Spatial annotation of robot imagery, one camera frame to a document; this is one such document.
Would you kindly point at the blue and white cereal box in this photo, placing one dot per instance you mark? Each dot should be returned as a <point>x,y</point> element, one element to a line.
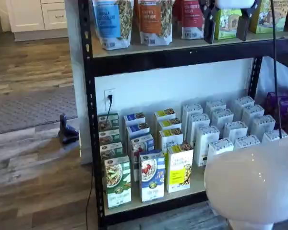
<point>141,143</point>
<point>133,118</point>
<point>136,130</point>
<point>151,177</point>

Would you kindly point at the blue label granola bag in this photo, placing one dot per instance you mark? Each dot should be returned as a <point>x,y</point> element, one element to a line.
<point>108,19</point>

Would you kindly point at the white cabinet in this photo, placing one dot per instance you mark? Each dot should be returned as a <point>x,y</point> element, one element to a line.
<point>26,14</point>

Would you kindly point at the green and white cereal box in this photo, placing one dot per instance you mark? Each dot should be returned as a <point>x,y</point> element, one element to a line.
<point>117,182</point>
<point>109,136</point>
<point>110,149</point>
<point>114,122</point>

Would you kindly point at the red label granola bag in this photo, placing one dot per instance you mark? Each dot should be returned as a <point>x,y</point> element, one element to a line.
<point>190,19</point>

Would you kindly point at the yellow-green Bobo's box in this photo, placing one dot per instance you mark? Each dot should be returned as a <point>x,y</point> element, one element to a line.
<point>261,21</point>

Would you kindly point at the yellow label granola box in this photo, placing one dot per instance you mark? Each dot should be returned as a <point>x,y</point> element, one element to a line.
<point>178,167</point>
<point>169,125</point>
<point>169,139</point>
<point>163,114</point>

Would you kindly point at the orange label granola bag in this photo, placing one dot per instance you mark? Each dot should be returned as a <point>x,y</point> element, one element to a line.
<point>151,16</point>

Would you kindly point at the black metal shelf frame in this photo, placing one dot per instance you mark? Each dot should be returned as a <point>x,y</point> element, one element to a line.
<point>158,60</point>

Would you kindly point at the white wall outlet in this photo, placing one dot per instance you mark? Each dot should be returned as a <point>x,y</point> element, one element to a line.
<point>106,93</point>

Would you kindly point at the green Bobo's apple pie box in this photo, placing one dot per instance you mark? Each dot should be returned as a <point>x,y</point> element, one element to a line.
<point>226,24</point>

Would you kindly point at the white tea box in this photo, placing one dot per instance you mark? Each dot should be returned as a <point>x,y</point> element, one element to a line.
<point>215,104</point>
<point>222,115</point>
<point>253,111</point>
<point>192,109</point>
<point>198,119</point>
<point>273,136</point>
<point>262,123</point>
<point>235,128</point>
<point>244,101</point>
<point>205,143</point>

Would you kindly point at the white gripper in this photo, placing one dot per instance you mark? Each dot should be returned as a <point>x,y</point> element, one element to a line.
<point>235,3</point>

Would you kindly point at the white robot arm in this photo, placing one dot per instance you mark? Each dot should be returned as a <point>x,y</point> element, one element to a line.
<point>254,182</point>

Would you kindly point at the grey floor mat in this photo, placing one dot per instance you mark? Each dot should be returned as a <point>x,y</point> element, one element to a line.
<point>33,107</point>

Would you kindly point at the dark blue floor object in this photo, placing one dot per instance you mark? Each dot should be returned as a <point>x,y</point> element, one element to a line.
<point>67,136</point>

